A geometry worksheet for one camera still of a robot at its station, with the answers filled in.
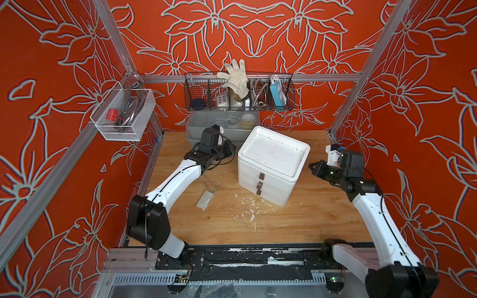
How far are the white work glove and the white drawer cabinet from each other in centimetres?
20

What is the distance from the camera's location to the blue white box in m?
0.86

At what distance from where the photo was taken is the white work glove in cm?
89

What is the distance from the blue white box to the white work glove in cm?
12

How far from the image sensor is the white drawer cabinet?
74cm

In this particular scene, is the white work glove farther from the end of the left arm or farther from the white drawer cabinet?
the end of the left arm

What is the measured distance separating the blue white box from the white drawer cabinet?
0.17 metres
